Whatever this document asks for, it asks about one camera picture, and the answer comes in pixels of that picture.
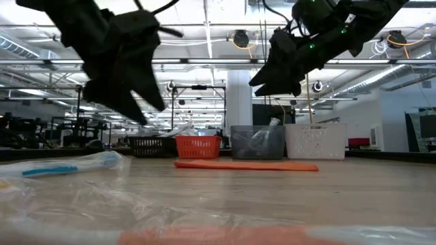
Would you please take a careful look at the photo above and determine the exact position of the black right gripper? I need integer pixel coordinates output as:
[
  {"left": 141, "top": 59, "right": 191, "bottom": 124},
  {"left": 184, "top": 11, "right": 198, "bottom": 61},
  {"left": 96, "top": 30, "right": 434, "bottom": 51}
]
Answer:
[{"left": 249, "top": 32, "right": 355, "bottom": 97}]

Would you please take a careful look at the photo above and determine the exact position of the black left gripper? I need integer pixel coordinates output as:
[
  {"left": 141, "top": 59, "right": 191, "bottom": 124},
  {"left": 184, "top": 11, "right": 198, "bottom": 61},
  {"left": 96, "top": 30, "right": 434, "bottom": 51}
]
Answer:
[{"left": 63, "top": 20, "right": 166, "bottom": 126}]

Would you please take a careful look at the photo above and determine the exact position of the orange mat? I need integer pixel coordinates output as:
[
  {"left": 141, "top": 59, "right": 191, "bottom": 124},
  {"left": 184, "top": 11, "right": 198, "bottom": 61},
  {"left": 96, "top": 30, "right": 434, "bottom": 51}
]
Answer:
[{"left": 173, "top": 159, "right": 320, "bottom": 172}]

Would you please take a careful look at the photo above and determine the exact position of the black cabinet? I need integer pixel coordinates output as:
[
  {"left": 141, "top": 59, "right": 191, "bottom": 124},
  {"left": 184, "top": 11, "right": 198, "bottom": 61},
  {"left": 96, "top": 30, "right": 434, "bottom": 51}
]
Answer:
[{"left": 251, "top": 103, "right": 296, "bottom": 126}]

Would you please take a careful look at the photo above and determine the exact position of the white column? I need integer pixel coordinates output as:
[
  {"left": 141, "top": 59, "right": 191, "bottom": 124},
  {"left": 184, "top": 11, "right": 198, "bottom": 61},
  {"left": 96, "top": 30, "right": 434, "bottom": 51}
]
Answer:
[{"left": 226, "top": 69, "right": 253, "bottom": 132}]

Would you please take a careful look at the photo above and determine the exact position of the black plastic basket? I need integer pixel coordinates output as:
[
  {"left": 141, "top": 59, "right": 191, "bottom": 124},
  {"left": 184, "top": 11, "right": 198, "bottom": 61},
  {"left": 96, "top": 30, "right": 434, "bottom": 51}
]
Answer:
[{"left": 128, "top": 135, "right": 177, "bottom": 159}]

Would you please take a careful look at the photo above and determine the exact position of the grey translucent bin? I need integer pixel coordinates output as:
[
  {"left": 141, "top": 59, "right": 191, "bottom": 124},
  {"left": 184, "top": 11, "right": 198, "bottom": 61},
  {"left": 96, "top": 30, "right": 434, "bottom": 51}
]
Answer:
[{"left": 230, "top": 125, "right": 286, "bottom": 161}]

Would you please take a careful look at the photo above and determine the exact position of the black robot station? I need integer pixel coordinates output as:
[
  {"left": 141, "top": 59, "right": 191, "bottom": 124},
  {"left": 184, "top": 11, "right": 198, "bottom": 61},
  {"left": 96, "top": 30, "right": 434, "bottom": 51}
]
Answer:
[
  {"left": 0, "top": 112, "right": 54, "bottom": 150},
  {"left": 50, "top": 115, "right": 113, "bottom": 148}
]

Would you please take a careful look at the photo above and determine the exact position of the white perforated basket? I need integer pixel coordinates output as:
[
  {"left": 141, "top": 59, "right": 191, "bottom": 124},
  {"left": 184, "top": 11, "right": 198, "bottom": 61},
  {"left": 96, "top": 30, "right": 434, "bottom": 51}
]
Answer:
[{"left": 285, "top": 122, "right": 347, "bottom": 161}]

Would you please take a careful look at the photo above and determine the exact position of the orange plastic basket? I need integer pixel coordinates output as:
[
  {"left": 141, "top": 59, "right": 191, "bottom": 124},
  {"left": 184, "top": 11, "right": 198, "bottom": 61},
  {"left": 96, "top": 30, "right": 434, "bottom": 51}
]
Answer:
[{"left": 175, "top": 135, "right": 223, "bottom": 160}]

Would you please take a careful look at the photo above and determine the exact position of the red box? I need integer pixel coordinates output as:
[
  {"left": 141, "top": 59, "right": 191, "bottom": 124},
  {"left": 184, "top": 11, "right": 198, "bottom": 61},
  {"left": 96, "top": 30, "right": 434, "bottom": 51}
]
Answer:
[{"left": 347, "top": 137, "right": 371, "bottom": 147}]

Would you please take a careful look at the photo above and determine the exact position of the dark screen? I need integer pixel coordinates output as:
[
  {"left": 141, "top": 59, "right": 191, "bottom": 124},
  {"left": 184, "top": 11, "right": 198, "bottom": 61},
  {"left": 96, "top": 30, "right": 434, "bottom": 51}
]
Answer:
[{"left": 404, "top": 110, "right": 436, "bottom": 153}]

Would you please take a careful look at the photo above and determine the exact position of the orange wrapped toothbrush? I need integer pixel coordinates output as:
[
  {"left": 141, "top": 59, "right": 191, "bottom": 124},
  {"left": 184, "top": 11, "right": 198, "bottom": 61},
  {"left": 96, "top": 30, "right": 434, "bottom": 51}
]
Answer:
[{"left": 0, "top": 220, "right": 436, "bottom": 245}]

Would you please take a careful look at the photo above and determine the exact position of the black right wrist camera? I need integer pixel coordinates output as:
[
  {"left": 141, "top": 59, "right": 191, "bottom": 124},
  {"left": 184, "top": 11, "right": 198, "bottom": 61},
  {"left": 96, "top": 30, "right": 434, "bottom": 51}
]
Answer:
[{"left": 268, "top": 27, "right": 298, "bottom": 62}]

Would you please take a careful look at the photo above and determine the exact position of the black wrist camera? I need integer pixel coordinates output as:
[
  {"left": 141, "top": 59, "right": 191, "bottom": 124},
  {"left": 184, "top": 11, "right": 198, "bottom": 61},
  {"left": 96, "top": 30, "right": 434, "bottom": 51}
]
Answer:
[
  {"left": 108, "top": 9, "right": 161, "bottom": 48},
  {"left": 268, "top": 27, "right": 298, "bottom": 62}
]

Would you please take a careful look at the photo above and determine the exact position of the black gantry frame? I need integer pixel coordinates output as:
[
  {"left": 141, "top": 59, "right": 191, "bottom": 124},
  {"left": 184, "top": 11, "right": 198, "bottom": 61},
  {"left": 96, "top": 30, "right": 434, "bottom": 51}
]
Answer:
[
  {"left": 170, "top": 84, "right": 228, "bottom": 133},
  {"left": 0, "top": 84, "right": 140, "bottom": 148}
]

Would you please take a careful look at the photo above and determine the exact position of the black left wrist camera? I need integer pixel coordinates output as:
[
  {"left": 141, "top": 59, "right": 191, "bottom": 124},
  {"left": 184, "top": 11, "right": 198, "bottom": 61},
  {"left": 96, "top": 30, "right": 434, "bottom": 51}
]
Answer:
[{"left": 108, "top": 9, "right": 161, "bottom": 48}]

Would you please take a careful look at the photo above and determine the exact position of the silver ventilation duct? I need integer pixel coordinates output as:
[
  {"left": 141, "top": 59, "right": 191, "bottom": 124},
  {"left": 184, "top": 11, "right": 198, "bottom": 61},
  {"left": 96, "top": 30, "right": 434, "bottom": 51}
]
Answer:
[
  {"left": 0, "top": 33, "right": 61, "bottom": 61},
  {"left": 335, "top": 63, "right": 436, "bottom": 99}
]

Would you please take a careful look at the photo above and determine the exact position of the white wall box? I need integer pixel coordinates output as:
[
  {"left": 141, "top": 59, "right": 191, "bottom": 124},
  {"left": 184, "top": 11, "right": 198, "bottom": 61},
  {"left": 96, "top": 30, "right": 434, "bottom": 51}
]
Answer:
[{"left": 369, "top": 124, "right": 384, "bottom": 150}]

